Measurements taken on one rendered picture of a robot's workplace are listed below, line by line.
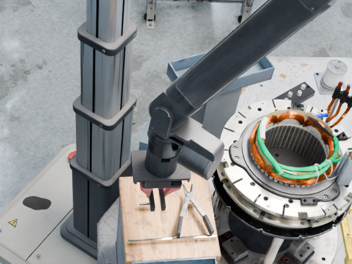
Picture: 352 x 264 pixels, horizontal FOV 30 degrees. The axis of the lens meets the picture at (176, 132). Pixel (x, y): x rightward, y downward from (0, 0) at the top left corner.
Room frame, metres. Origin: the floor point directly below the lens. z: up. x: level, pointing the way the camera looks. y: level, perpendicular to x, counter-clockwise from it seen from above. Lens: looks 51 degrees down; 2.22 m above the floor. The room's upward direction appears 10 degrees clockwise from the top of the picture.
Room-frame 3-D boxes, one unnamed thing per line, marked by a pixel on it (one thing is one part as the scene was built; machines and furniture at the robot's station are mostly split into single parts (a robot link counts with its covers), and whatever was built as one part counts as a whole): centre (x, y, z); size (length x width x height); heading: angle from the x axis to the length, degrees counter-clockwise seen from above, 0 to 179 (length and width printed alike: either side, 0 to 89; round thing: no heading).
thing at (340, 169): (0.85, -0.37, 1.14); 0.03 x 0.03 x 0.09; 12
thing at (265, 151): (0.87, -0.20, 1.15); 0.15 x 0.04 x 0.02; 12
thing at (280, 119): (0.98, -0.25, 1.12); 0.06 x 0.02 x 0.04; 102
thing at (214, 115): (1.17, -0.08, 0.92); 0.25 x 0.11 x 0.28; 123
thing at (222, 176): (0.87, -0.11, 1.06); 0.08 x 0.02 x 0.01; 12
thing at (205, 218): (0.69, -0.10, 1.09); 0.04 x 0.01 x 0.02; 30
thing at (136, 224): (0.71, -0.01, 1.05); 0.20 x 0.19 x 0.02; 15
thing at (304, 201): (0.78, -0.30, 1.10); 0.03 x 0.01 x 0.01; 102
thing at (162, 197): (0.67, 0.00, 1.18); 0.04 x 0.01 x 0.02; 16
